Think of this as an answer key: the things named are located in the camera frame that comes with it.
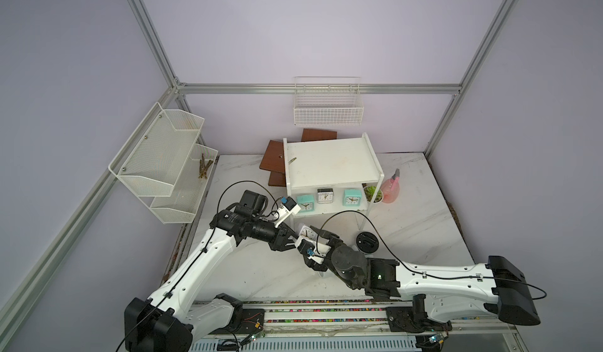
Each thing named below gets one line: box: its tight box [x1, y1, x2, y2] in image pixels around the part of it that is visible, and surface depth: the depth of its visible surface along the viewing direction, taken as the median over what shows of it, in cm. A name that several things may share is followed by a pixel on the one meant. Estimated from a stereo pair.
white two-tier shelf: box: [282, 132, 385, 230], surface depth 77 cm
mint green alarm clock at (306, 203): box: [296, 194, 315, 213], surface depth 80 cm
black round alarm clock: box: [355, 231, 380, 254], surface depth 88 cm
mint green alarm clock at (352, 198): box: [342, 189, 362, 207], surface depth 83 cm
